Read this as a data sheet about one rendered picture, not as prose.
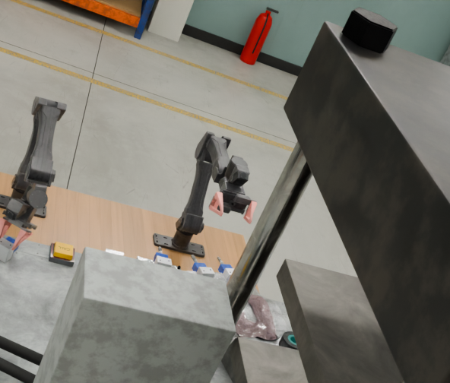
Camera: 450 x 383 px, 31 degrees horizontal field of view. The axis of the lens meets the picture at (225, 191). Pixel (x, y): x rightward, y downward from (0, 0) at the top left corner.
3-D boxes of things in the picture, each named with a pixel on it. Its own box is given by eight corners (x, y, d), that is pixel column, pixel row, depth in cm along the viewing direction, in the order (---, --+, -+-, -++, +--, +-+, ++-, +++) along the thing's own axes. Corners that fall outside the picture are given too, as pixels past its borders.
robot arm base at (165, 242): (212, 241, 296) (210, 230, 302) (161, 228, 290) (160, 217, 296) (204, 257, 299) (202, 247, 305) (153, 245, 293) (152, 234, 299)
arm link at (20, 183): (34, 194, 273) (60, 105, 264) (14, 191, 271) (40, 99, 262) (33, 188, 279) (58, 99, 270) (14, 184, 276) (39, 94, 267)
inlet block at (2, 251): (14, 238, 264) (18, 225, 262) (26, 245, 263) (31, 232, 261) (-9, 254, 252) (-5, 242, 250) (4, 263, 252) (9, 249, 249)
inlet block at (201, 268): (183, 261, 287) (188, 249, 284) (195, 261, 289) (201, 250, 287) (197, 285, 277) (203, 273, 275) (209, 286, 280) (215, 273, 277)
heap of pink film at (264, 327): (206, 292, 270) (214, 274, 267) (249, 293, 280) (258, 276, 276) (237, 347, 251) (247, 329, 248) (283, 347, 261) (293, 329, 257)
